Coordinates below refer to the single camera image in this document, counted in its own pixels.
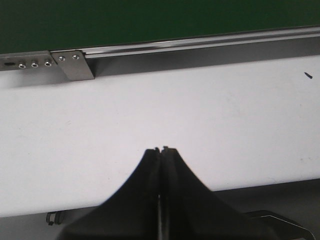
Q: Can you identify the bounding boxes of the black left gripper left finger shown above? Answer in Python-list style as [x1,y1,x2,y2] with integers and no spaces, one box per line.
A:
[57,148,161,240]

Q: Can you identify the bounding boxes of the small black screw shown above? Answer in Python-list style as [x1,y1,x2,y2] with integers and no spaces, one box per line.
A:
[304,72,313,79]

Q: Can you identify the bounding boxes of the left conveyor end plate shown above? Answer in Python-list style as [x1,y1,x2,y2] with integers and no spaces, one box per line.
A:
[0,50,57,71]

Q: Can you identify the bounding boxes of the green conveyor belt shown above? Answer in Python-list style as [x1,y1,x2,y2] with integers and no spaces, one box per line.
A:
[0,0,320,54]

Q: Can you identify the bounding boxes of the aluminium conveyor side rail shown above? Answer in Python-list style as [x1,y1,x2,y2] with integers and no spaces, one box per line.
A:
[80,26,320,59]

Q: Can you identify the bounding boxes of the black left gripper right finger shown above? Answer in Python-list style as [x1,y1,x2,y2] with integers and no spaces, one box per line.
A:
[160,147,278,240]

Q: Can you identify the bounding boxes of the left steel support bracket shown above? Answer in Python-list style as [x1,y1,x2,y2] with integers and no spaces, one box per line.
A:
[50,50,95,81]

